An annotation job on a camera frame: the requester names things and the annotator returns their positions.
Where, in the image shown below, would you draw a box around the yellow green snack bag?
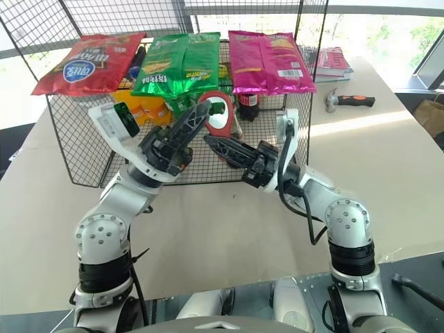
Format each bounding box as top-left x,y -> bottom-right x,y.
217,61 -> 232,86

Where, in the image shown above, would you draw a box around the dark blue packet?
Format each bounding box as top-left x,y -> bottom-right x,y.
127,46 -> 146,83

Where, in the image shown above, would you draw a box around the red cover book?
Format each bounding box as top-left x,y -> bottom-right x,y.
316,46 -> 352,76

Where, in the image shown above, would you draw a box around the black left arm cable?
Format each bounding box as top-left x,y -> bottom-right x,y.
128,204 -> 153,329

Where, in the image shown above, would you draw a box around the silver robot body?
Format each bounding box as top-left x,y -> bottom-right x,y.
144,273 -> 348,333

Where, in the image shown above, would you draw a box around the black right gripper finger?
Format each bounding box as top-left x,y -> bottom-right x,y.
217,152 -> 253,170
203,134 -> 260,161

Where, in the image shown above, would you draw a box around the brown paper bag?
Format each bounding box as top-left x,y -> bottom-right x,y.
413,92 -> 444,151

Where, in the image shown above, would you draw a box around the green chip bag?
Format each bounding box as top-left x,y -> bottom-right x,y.
130,31 -> 222,98

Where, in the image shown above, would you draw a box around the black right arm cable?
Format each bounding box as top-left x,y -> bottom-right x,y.
276,119 -> 327,246

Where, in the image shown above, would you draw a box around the black wire rack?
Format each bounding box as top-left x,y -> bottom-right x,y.
0,0 -> 330,189

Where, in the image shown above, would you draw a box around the small green snack pack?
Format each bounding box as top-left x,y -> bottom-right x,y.
164,94 -> 199,114

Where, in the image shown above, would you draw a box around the orange snack packages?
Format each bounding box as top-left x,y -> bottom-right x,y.
117,91 -> 174,126

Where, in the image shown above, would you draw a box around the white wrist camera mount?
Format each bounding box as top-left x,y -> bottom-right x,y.
262,108 -> 301,194
87,101 -> 181,184

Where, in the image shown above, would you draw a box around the hammer with black orange handle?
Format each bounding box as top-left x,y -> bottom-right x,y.
323,87 -> 377,113

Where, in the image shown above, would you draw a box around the red chip bag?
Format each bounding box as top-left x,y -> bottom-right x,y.
30,32 -> 147,97

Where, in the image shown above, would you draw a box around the dark cola bottle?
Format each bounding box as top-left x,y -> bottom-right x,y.
235,92 -> 262,122

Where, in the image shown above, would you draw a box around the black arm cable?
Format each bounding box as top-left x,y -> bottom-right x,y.
276,119 -> 327,246
128,204 -> 153,329

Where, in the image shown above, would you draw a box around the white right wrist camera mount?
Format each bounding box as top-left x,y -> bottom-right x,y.
262,108 -> 301,194

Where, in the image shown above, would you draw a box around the white blue book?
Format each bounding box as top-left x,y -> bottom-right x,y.
313,67 -> 355,84

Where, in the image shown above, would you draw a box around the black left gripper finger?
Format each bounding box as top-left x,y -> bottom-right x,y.
179,114 -> 211,153
166,99 -> 213,149

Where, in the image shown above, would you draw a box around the pink chip bag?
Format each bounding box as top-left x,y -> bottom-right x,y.
227,30 -> 318,95

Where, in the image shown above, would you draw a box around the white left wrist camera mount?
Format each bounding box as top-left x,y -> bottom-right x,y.
87,101 -> 181,184

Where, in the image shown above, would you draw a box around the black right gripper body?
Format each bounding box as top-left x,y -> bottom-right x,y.
241,139 -> 280,189

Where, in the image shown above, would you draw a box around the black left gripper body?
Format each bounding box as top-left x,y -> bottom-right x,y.
139,126 -> 194,175

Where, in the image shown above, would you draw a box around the black bar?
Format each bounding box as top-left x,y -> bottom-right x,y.
391,272 -> 444,311

